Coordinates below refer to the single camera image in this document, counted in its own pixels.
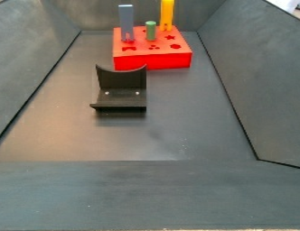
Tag yellow tall peg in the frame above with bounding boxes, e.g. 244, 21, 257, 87
159, 0, 174, 31

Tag red shape-sorter block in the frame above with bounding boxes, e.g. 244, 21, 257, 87
113, 26, 193, 70

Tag green cylinder peg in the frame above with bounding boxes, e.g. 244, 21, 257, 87
145, 21, 157, 41

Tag blue-grey arch peg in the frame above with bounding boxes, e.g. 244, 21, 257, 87
119, 5, 134, 42

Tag black curved fixture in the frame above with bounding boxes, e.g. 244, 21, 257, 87
90, 66, 146, 110

